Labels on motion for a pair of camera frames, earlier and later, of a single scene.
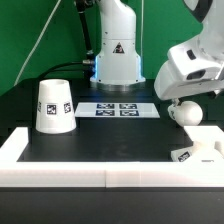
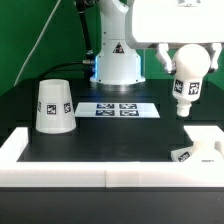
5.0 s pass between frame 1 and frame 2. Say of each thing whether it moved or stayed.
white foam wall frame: stayed
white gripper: moved
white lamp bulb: moved
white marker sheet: stayed
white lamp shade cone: stayed
